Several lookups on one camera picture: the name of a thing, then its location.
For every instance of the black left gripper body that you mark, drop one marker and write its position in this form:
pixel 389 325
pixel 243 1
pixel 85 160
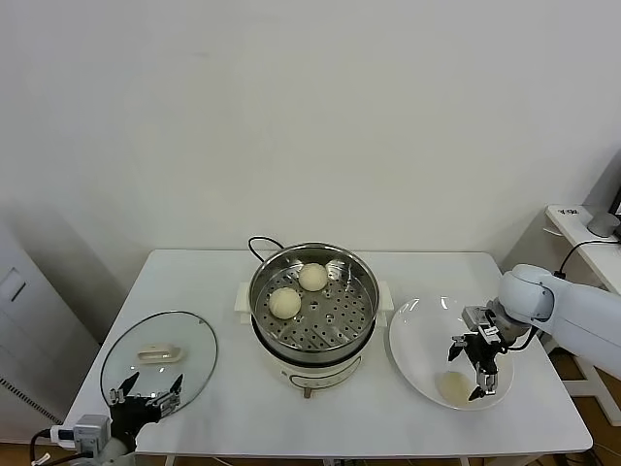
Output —
pixel 131 415

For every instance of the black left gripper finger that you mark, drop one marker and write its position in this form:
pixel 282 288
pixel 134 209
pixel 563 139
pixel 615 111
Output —
pixel 171 400
pixel 123 390

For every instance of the perforated steel steamer basket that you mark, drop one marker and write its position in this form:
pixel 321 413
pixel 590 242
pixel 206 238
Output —
pixel 339 320

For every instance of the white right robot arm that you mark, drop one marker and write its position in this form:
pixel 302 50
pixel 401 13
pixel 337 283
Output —
pixel 572 315

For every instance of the cream electric cooker pot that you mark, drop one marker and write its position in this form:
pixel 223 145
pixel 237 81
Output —
pixel 315 374

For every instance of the white cabinet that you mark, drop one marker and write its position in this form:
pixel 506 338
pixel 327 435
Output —
pixel 29 340

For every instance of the grey round stand base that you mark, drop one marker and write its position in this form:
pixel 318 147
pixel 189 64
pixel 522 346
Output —
pixel 599 224

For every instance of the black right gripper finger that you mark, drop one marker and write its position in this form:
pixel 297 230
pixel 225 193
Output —
pixel 457 343
pixel 485 383

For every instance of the white steamed baozi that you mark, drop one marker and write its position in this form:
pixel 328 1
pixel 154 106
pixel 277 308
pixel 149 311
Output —
pixel 451 386
pixel 313 276
pixel 284 303

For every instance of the grey computer monitor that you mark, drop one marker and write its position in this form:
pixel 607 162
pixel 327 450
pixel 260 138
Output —
pixel 606 184

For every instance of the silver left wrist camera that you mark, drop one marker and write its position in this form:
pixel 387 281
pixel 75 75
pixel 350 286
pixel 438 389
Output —
pixel 92 427

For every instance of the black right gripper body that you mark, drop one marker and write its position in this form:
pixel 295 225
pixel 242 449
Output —
pixel 480 352

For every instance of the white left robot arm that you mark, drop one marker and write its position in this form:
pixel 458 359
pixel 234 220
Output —
pixel 111 451

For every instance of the white round plate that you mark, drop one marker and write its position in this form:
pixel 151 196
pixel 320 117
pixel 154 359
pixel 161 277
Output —
pixel 417 340

